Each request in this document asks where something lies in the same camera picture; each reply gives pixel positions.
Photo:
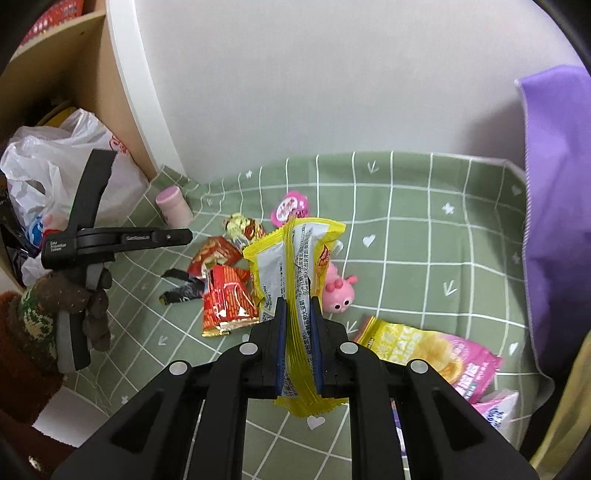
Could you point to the pink round jelly cup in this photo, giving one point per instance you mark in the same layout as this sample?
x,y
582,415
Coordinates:
x,y
290,208

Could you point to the red plastic basket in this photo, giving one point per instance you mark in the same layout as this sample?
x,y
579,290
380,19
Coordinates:
x,y
55,16

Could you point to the yellow snack packet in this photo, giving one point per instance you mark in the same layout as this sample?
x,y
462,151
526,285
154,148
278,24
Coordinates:
x,y
300,263

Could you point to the gold candy wrapper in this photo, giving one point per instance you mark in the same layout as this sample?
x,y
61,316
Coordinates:
x,y
244,230

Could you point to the small white plastic bag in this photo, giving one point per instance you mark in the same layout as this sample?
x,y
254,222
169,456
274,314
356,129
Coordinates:
x,y
41,230

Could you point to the green checked tablecloth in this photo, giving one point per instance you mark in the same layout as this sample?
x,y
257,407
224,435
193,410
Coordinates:
x,y
406,258

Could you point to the pink caterpillar toy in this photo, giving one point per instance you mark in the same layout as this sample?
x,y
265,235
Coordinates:
x,y
339,290

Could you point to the small red snack packet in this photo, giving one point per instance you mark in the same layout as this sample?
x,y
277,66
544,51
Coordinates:
x,y
214,256

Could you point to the black wrapper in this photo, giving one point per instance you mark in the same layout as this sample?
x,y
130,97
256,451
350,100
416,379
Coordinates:
x,y
182,288

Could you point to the purple pillow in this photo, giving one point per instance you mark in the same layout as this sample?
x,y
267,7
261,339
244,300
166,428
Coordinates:
x,y
558,207

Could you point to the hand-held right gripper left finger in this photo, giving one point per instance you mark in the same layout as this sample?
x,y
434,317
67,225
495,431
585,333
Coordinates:
x,y
280,350

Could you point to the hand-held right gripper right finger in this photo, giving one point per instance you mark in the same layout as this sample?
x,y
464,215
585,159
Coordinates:
x,y
316,350

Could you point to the large white plastic bag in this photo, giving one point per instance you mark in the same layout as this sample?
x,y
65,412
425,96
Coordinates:
x,y
60,152

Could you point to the yellow pink chips bag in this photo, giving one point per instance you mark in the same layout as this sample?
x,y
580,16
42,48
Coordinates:
x,y
415,350

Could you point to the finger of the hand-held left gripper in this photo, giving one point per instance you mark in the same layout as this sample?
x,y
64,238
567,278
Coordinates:
x,y
178,236
94,184

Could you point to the wooden shelf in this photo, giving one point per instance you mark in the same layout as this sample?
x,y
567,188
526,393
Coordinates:
x,y
106,87

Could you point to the person's left hand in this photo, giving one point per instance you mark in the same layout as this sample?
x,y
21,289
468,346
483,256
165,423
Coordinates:
x,y
60,295

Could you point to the pink bottle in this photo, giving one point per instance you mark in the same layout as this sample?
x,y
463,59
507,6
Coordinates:
x,y
174,206

